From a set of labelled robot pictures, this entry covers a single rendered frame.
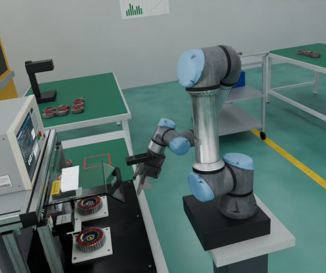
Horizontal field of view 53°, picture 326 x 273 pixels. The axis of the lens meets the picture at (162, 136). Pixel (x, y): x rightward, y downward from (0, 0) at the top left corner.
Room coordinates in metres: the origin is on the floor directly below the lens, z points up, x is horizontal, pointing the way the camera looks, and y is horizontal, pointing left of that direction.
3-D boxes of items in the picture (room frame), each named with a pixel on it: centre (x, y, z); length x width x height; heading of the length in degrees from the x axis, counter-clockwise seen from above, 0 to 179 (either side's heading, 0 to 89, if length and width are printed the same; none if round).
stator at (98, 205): (1.26, 0.37, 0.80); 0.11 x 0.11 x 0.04
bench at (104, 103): (3.44, 0.94, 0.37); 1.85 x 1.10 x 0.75; 10
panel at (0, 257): (1.09, 0.60, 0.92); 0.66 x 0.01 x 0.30; 10
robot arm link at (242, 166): (1.08, -0.27, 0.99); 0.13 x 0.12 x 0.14; 117
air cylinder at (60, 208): (1.23, 0.51, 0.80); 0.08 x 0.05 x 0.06; 10
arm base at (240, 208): (1.08, -0.27, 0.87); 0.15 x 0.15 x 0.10
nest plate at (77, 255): (1.02, 0.33, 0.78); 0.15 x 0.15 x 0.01; 10
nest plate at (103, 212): (1.26, 0.37, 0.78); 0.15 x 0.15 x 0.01; 10
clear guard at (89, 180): (1.02, 0.33, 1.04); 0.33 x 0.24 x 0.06; 100
